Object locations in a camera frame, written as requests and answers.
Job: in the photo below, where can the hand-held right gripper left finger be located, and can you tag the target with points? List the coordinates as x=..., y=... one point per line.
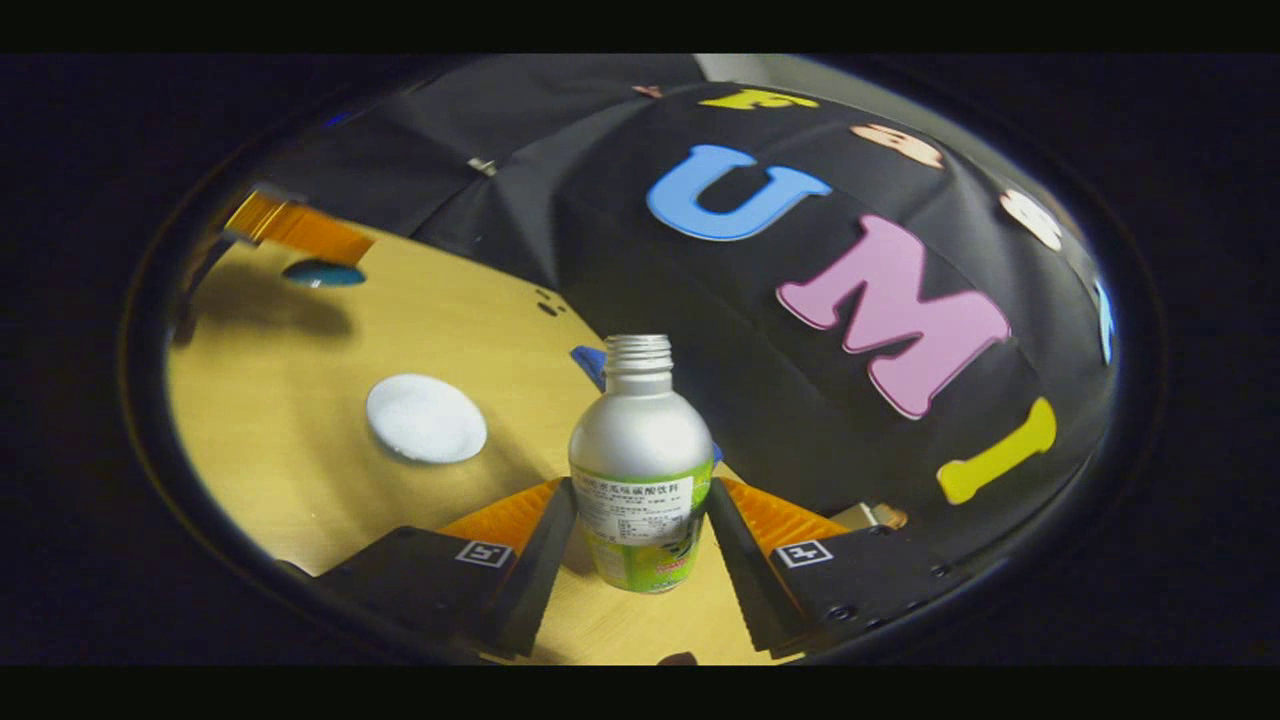
x=540, y=580

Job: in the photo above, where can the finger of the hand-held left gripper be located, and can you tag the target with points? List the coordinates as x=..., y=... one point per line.
x=300, y=228

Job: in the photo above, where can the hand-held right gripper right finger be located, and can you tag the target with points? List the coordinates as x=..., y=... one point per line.
x=745, y=580

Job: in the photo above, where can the silver green-label water bottle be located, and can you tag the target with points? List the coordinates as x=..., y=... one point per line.
x=640, y=440

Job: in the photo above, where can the brown bread slice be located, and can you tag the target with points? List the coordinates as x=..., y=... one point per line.
x=895, y=518

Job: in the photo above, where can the silver metal clip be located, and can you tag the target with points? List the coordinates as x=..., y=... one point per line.
x=482, y=166

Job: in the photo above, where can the blue folded towel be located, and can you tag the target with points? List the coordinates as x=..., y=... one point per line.
x=590, y=365

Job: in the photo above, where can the black backdrop cloth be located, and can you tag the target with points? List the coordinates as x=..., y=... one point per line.
x=620, y=250

